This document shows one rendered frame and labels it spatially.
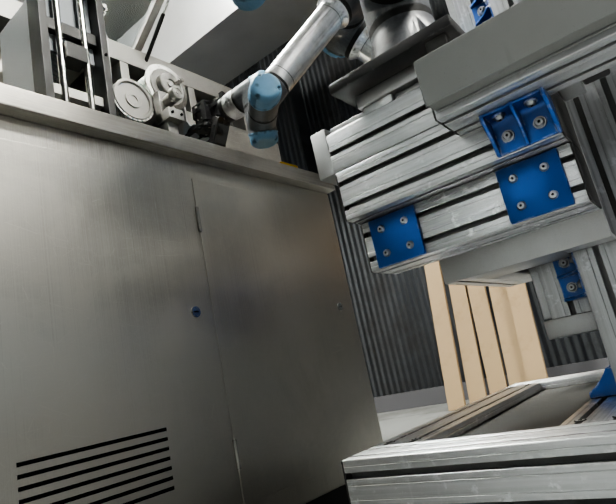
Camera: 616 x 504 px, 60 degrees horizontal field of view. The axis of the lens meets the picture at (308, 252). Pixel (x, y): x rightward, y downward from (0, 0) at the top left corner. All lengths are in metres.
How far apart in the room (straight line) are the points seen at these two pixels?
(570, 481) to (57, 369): 0.71
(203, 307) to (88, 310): 0.24
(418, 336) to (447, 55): 3.44
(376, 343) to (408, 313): 0.37
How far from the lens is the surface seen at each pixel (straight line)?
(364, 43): 1.58
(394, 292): 4.16
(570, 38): 0.72
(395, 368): 4.20
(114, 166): 1.08
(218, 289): 1.13
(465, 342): 3.50
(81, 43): 1.41
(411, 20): 0.97
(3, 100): 1.00
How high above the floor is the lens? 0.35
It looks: 13 degrees up
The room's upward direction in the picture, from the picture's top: 12 degrees counter-clockwise
